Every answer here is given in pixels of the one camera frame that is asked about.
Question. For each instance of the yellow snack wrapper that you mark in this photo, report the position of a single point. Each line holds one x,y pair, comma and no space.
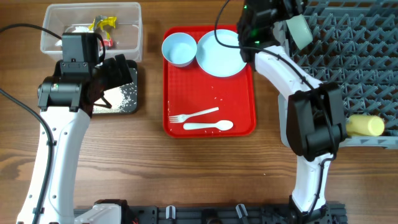
101,21

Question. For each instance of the black plastic tray bin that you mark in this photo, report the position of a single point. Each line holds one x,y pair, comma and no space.
127,74

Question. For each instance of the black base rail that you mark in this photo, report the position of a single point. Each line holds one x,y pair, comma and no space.
267,214

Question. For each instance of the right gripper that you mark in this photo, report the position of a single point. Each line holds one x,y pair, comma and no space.
295,9

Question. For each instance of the red serving tray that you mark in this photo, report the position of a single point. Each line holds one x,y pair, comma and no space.
190,89

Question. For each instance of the red snack wrapper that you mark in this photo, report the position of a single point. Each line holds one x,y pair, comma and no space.
108,42

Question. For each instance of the light blue plate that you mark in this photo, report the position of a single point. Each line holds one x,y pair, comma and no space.
218,60

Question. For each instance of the pile of white rice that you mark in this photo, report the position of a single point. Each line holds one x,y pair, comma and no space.
123,100

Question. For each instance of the clear plastic waste bin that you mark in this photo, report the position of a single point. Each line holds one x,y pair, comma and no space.
128,35

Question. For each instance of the grey dishwasher rack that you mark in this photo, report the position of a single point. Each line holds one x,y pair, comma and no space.
354,45

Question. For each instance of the white plastic fork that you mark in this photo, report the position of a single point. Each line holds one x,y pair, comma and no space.
181,118

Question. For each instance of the light blue bowl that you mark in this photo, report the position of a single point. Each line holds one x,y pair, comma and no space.
179,49

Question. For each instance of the green bowl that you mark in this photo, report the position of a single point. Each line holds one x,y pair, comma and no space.
299,31

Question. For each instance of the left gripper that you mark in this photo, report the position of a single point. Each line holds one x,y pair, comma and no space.
115,79

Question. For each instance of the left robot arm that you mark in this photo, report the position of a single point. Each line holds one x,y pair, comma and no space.
50,195

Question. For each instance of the white plastic spoon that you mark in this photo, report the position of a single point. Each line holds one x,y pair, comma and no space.
222,125

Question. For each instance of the white napkin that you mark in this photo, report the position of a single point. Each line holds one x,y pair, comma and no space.
74,29

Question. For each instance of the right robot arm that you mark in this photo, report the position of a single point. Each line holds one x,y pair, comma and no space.
315,123

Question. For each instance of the yellow plastic cup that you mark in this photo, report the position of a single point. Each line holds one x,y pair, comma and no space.
365,125

